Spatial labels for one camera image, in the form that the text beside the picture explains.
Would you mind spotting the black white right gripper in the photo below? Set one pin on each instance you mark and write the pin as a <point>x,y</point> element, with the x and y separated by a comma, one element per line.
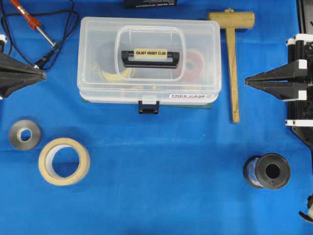
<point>299,92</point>

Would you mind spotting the clear plastic tool box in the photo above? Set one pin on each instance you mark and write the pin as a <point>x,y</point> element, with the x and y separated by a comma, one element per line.
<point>102,39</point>

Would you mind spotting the wooden mallet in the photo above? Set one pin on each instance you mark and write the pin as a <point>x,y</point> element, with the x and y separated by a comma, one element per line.
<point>229,20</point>

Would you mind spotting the black white clamp object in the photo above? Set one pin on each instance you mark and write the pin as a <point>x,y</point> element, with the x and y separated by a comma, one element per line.
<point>309,215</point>

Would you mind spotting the black tool box latch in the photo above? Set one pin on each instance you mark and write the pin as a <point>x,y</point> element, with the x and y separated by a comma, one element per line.
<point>148,110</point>

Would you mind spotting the orange handled soldering iron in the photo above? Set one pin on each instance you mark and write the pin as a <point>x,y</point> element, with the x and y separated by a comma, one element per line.
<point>32,21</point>

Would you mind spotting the black wire spool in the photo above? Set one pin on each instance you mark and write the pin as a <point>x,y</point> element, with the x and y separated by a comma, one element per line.
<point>271,171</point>

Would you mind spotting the yellow wire spool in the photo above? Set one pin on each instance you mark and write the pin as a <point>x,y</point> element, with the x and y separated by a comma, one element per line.
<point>108,73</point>

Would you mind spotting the grey tape roll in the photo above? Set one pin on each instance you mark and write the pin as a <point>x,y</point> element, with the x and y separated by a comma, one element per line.
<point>24,134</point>

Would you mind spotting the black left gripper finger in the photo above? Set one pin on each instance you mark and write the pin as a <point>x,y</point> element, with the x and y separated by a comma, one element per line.
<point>10,66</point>
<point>10,85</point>

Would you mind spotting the beige masking tape roll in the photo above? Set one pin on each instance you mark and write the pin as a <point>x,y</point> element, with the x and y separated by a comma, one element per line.
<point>63,172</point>

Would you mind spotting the red tape roll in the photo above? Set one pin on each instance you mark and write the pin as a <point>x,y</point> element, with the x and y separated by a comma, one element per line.
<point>195,64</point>

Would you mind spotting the black tool box handle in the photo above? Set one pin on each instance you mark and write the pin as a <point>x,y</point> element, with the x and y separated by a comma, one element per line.
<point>150,58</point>

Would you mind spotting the dark box with white text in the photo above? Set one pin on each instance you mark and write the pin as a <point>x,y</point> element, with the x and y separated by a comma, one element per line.
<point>133,4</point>

